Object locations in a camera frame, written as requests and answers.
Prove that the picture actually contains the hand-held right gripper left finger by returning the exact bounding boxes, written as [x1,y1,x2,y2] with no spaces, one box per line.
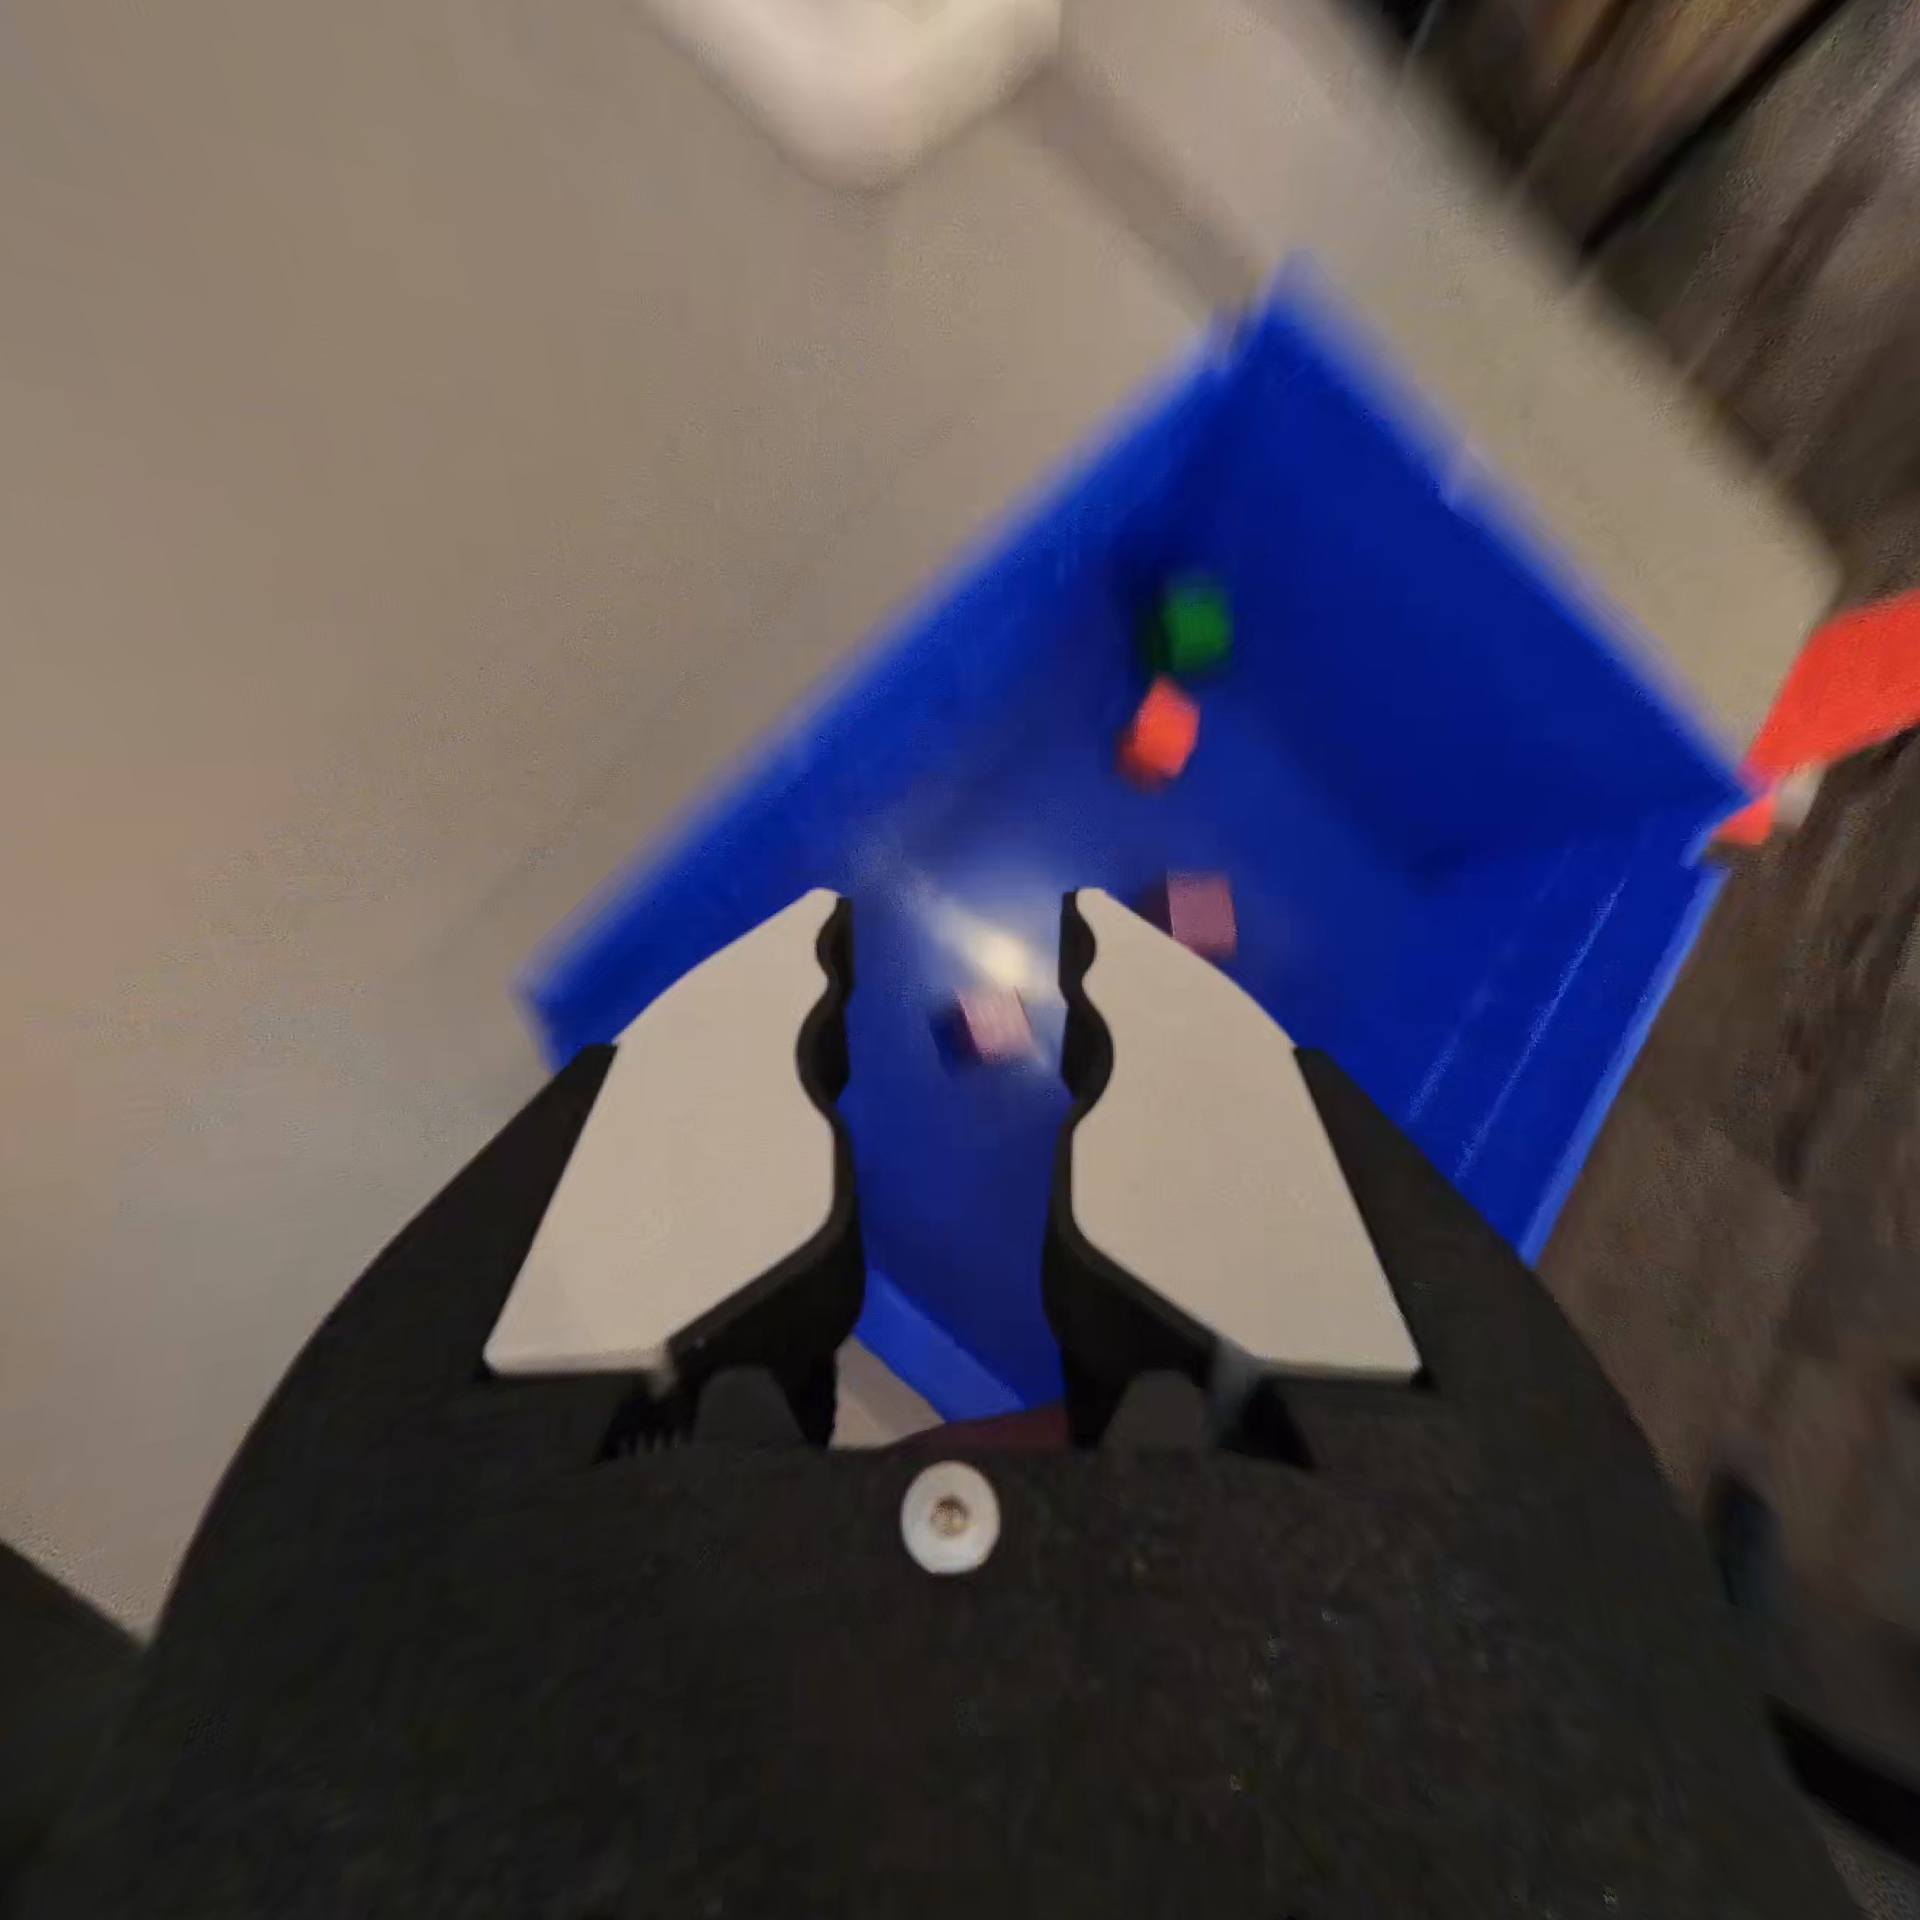
[479,884,867,1450]

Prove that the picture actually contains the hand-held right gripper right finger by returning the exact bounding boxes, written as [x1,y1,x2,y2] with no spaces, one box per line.
[1039,884,1424,1450]

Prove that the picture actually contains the red wooden cube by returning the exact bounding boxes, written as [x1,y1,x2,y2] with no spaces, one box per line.
[1115,678,1201,790]

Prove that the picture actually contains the green wooden cube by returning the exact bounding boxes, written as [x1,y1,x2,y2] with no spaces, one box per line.
[1145,572,1242,677]

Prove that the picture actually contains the blue plastic bin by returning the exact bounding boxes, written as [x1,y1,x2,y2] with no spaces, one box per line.
[511,255,1757,1428]

